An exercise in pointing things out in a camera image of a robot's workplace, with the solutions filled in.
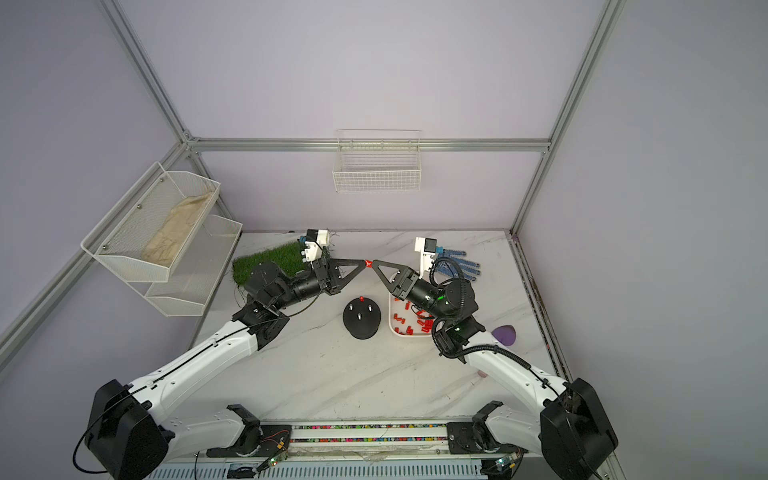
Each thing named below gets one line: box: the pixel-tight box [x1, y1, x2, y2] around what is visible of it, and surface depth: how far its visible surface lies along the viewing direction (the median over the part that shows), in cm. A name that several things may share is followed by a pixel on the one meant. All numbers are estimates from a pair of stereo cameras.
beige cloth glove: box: [141, 191, 213, 266], surface depth 81 cm
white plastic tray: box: [388, 294, 436, 338], surface depth 97 cm
